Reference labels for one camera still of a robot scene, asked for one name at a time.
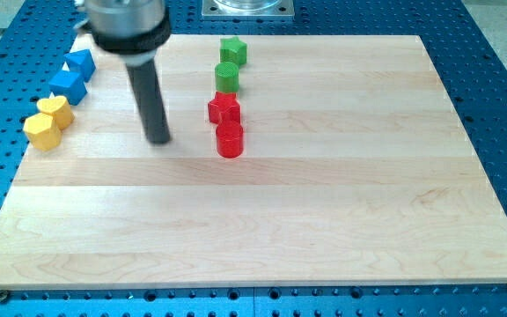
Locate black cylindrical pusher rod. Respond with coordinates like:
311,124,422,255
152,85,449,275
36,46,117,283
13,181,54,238
126,59,171,144

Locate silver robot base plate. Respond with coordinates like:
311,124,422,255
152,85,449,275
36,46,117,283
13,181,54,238
202,0,295,19

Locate yellow heart block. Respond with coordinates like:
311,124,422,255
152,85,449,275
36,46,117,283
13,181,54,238
37,95,75,130

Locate red cylinder block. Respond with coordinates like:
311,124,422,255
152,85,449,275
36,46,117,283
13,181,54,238
216,121,244,159

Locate red star block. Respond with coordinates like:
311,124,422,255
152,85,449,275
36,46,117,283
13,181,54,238
208,92,241,124

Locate blue cube block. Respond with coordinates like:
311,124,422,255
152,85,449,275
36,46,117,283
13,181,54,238
49,70,87,106

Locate blue triangular block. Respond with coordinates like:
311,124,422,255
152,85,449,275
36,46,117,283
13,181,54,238
64,49,96,83

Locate green star block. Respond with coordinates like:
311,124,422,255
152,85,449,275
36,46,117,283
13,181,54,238
219,36,247,67

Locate wooden board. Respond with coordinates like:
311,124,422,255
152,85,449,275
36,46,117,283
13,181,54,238
0,35,507,290

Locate left board clamp screw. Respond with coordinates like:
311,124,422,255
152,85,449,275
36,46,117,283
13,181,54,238
0,290,11,304

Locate green cylinder block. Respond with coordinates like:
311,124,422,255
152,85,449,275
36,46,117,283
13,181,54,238
215,62,239,93

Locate yellow hexagon block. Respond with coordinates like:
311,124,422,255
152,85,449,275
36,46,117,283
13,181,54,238
23,113,62,151

